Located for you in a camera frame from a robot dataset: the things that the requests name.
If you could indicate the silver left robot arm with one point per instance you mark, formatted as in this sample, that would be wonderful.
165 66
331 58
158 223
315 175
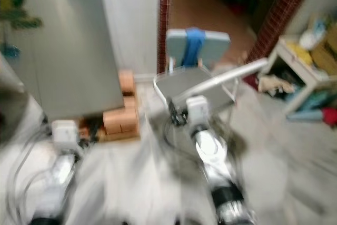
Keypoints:
58 183

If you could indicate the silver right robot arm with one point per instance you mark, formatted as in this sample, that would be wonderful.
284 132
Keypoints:
208 148

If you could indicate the small blue fridge sticker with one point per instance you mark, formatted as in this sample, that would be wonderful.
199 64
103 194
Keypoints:
10 51

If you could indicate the green and yellow fridge sticker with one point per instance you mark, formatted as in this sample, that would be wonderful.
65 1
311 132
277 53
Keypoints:
13 3

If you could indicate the blue cloth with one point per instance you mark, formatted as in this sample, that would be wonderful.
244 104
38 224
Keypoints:
194 46

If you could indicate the beige cloth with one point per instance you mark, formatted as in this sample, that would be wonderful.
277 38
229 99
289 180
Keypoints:
274 84

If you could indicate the light blue tube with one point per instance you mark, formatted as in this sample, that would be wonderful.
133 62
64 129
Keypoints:
303 115

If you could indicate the white shelf unit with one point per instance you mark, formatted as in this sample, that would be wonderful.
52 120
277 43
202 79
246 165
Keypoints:
292 59

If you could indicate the yellow cloth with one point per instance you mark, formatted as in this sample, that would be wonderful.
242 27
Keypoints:
300 54

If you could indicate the teal fabric item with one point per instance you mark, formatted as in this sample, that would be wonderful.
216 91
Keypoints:
313 101

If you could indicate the white and blue bag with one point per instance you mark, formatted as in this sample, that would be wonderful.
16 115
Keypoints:
309 38

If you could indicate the pink-red round item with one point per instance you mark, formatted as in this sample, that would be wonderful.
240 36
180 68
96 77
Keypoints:
330 116

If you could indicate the brown-yellow bundle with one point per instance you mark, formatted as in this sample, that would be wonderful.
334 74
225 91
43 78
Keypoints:
325 56

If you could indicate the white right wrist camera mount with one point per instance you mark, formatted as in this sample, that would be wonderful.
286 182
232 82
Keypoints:
197 110

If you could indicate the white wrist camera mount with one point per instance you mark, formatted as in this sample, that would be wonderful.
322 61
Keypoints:
197 110
64 133

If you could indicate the metal-frame chair grey seat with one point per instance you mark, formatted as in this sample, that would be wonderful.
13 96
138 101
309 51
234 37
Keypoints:
181 85

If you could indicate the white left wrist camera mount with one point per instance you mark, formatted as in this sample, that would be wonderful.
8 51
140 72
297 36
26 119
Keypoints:
64 133

